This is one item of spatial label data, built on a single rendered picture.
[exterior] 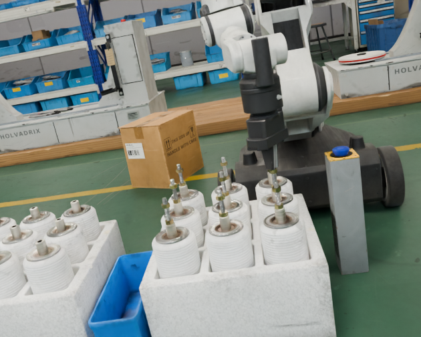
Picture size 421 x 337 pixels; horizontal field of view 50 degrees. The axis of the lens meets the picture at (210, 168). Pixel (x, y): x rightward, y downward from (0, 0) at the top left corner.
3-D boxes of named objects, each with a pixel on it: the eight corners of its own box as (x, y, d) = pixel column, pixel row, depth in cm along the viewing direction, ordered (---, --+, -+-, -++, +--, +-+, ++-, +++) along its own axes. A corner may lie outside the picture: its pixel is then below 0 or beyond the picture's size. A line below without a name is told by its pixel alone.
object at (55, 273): (53, 310, 111) (32, 246, 106) (91, 305, 110) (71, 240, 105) (38, 336, 102) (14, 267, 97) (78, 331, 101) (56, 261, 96)
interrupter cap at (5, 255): (-13, 255, 106) (-14, 253, 106) (17, 251, 105) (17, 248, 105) (-30, 272, 99) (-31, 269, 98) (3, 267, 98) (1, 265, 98)
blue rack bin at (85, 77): (82, 83, 622) (78, 67, 616) (107, 78, 616) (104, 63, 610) (67, 88, 575) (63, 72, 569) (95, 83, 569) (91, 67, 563)
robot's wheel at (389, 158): (374, 194, 160) (370, 140, 154) (389, 192, 159) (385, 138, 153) (391, 217, 141) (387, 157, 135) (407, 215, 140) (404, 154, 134)
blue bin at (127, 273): (128, 292, 126) (117, 255, 123) (166, 287, 125) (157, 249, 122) (99, 371, 98) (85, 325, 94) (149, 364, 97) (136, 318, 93)
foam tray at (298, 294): (179, 266, 135) (166, 212, 130) (309, 249, 131) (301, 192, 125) (156, 358, 98) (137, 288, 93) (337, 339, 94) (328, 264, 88)
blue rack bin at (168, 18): (170, 25, 586) (166, 8, 580) (198, 19, 580) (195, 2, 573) (162, 25, 539) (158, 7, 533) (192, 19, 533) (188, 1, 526)
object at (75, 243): (69, 284, 122) (51, 225, 117) (103, 279, 121) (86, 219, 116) (57, 305, 113) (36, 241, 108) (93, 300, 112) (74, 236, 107)
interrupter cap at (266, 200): (257, 207, 104) (257, 204, 104) (265, 194, 110) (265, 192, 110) (289, 207, 101) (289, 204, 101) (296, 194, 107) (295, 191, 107)
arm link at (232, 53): (234, 77, 93) (222, 65, 106) (275, 68, 94) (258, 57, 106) (230, 45, 91) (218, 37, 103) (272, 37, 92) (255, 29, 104)
